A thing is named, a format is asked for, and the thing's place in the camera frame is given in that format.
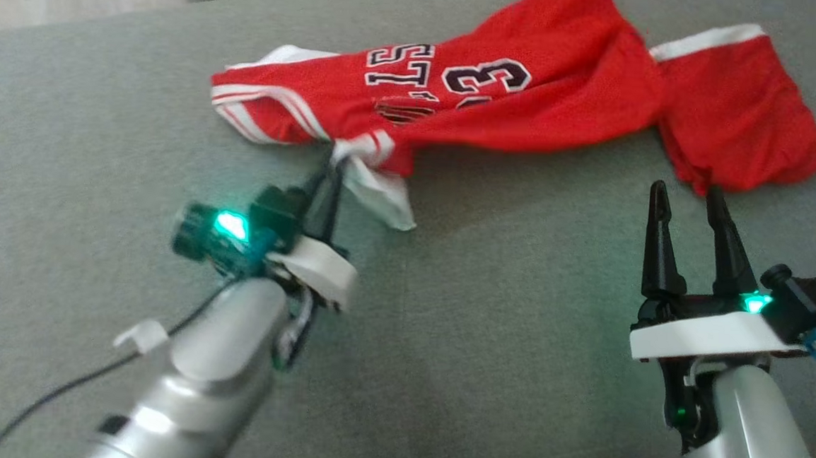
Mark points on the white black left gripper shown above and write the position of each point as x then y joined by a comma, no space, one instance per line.
320,273

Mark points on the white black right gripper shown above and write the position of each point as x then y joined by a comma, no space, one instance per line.
706,336

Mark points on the red shorts with white stripe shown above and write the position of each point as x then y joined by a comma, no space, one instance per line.
734,114

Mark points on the red basketball jersey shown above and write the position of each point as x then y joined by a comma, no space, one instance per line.
530,88

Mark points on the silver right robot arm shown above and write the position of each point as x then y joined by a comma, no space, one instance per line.
750,434

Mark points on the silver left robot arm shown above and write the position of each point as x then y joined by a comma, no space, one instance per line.
208,372

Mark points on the grey fabric sofa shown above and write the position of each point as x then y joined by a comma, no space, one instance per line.
482,297

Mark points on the blue left camera connector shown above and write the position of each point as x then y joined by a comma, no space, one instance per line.
244,265

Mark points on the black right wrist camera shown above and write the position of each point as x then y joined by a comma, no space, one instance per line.
810,307

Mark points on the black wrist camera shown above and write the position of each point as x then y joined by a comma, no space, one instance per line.
191,233
810,307

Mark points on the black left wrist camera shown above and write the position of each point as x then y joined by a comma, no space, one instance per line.
191,233

